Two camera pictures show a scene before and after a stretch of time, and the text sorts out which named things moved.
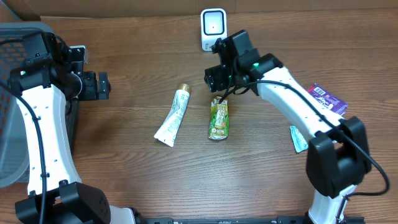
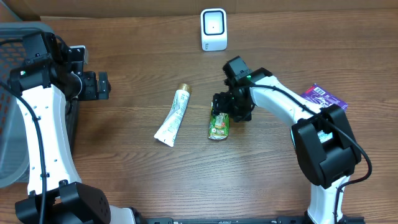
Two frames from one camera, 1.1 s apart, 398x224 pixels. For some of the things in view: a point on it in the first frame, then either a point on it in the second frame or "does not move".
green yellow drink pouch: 219,128 does not move
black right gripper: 218,79 → 224,106
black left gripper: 96,90 does not move
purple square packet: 338,105 does not move
